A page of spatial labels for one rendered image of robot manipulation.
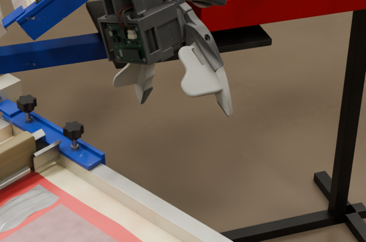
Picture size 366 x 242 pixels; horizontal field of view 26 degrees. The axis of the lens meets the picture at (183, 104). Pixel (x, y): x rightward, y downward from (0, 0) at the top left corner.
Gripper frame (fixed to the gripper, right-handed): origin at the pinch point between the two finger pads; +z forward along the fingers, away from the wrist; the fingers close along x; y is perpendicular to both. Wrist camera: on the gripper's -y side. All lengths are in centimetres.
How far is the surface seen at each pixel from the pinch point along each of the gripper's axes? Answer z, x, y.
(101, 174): 34, -61, -27
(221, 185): 111, -146, -138
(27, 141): 24, -72, -18
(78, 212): 38, -60, -18
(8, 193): 33, -74, -12
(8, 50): 20, -128, -53
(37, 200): 35, -68, -14
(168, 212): 39, -43, -27
